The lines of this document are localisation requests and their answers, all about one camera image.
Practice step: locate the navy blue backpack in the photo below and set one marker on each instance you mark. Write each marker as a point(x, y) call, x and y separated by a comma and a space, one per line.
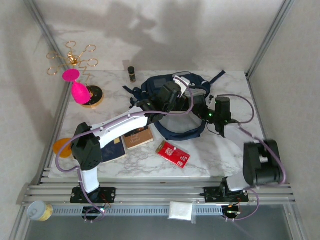
point(182, 130)

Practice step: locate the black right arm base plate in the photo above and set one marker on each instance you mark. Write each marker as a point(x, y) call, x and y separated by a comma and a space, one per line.
point(210, 195)

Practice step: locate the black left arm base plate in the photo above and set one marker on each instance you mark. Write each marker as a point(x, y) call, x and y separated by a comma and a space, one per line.
point(110, 195)

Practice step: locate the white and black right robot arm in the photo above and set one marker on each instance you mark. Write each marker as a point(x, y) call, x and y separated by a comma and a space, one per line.
point(260, 162)

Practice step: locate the aluminium frame rail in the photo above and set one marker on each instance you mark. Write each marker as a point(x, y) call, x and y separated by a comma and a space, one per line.
point(155, 192)

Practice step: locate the navy book with gold label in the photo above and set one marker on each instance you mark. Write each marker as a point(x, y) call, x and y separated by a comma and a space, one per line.
point(113, 151)

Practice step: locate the small dark spice jar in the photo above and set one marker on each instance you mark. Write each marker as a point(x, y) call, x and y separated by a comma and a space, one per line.
point(132, 73)

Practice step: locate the brown hardcover book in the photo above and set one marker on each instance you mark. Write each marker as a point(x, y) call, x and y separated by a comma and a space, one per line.
point(138, 138)

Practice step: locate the orange heart-shaped dish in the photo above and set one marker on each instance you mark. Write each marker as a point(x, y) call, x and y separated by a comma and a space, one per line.
point(61, 148)

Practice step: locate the aluminium side rail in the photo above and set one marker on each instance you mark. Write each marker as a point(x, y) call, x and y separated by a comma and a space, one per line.
point(263, 125)
point(62, 107)

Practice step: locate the white filled plastic bag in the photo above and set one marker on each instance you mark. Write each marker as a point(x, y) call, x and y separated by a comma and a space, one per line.
point(181, 212)

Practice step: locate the red pencil case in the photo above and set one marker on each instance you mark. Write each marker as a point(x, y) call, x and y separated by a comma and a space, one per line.
point(172, 153)

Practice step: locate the aluminium frame post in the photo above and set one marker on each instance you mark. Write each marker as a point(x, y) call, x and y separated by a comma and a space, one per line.
point(45, 31)
point(269, 37)

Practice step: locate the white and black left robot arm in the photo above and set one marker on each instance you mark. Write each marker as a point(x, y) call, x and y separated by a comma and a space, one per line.
point(120, 125)

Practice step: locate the tin can with yellow label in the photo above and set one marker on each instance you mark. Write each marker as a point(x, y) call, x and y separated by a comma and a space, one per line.
point(37, 211)

